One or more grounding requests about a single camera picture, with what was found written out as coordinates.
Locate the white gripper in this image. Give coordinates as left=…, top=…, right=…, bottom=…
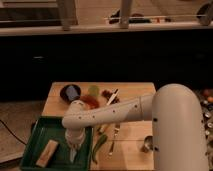
left=65, top=129, right=86, bottom=163

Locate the tan towel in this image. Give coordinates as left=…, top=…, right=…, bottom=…
left=36, top=140, right=59, bottom=168

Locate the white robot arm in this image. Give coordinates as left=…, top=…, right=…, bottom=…
left=62, top=84, right=209, bottom=171

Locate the green plastic tray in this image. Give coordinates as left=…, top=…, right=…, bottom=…
left=20, top=116, right=93, bottom=171

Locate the green chili pepper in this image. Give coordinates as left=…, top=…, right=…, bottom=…
left=92, top=134, right=108, bottom=164

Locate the wooden cutting board table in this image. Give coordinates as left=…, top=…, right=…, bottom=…
left=41, top=81, right=157, bottom=171

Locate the red food pile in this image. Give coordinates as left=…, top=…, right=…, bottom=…
left=80, top=90, right=113, bottom=109

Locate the dark bowl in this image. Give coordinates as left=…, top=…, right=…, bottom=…
left=60, top=84, right=81, bottom=103

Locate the green round vegetable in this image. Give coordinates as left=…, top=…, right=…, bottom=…
left=88, top=85, right=100, bottom=97

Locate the silver measuring cup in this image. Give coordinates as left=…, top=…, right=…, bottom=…
left=141, top=136, right=153, bottom=153

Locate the yellow handled knife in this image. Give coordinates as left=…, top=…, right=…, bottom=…
left=98, top=90, right=118, bottom=134

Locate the black cable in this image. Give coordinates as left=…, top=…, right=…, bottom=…
left=0, top=118, right=28, bottom=147

